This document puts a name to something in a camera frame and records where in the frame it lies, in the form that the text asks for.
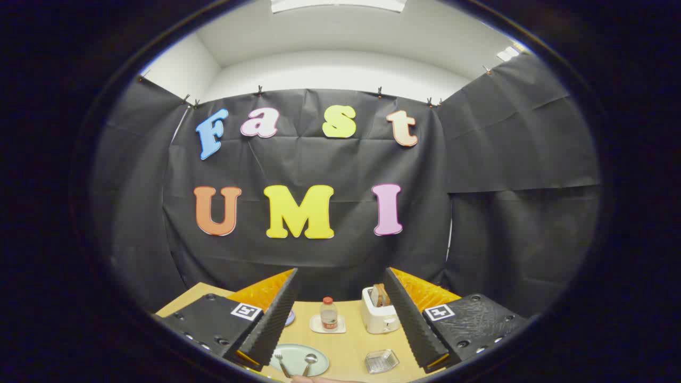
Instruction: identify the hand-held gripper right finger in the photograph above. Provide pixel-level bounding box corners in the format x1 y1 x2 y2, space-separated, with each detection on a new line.
383 267 530 373

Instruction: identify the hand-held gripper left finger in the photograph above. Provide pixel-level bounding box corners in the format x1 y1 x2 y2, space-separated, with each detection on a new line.
154 268 298 372

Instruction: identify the metal fork with brown handle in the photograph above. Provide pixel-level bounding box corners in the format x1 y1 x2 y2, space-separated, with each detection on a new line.
273 349 292 379

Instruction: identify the pale green plate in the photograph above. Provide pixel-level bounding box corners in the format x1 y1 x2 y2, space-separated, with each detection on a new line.
269 344 329 377

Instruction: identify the white toaster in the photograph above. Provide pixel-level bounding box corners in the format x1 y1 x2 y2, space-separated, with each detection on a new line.
361 286 401 335

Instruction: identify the white square tray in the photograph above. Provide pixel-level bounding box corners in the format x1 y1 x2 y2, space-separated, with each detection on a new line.
309 314 347 335

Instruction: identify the clear plastic water bottle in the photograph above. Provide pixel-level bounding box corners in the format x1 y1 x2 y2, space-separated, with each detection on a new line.
320 296 339 331

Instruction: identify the long ceiling light panel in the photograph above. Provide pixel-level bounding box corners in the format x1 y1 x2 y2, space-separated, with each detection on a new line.
270 0 408 14

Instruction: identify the metal wire basket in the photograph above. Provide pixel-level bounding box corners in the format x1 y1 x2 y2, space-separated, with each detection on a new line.
364 349 400 374

